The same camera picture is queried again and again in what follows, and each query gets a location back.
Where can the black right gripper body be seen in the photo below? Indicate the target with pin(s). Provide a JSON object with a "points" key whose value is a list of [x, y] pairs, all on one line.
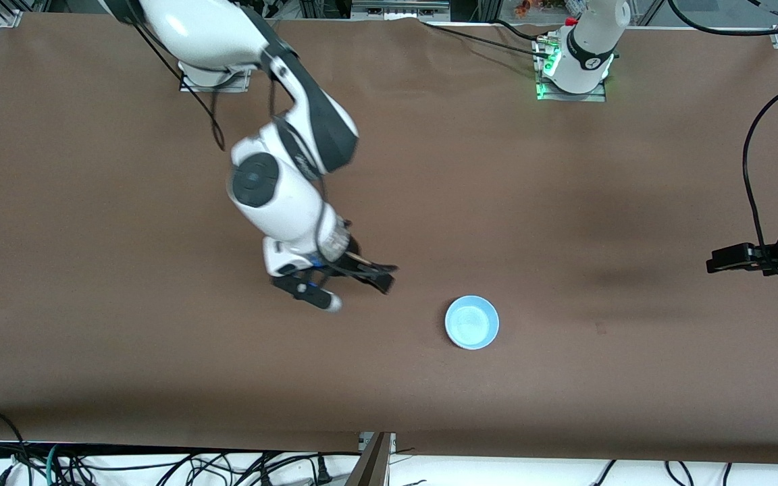
{"points": [[356, 264]]}

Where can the light blue bowl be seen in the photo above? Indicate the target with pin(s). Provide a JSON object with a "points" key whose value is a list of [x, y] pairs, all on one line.
{"points": [[472, 322]]}

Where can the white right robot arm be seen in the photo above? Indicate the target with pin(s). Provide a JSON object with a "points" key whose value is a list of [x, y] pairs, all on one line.
{"points": [[281, 202]]}

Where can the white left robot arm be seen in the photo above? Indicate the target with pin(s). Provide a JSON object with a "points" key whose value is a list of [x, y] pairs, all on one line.
{"points": [[591, 47]]}

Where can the brown table cover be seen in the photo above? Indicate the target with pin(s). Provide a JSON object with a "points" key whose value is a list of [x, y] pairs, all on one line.
{"points": [[497, 169]]}

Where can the black power plug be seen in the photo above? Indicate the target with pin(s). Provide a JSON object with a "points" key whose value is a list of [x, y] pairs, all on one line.
{"points": [[322, 471]]}

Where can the aluminium frame post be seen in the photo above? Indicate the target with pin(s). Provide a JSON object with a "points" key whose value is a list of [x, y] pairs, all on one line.
{"points": [[372, 462]]}

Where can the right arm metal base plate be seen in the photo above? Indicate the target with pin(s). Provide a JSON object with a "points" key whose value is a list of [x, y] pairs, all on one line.
{"points": [[227, 86]]}

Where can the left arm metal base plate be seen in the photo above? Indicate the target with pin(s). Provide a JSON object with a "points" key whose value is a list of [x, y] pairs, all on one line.
{"points": [[571, 98]]}

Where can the grey metal rail box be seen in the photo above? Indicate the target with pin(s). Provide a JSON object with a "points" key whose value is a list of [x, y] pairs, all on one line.
{"points": [[399, 8]]}

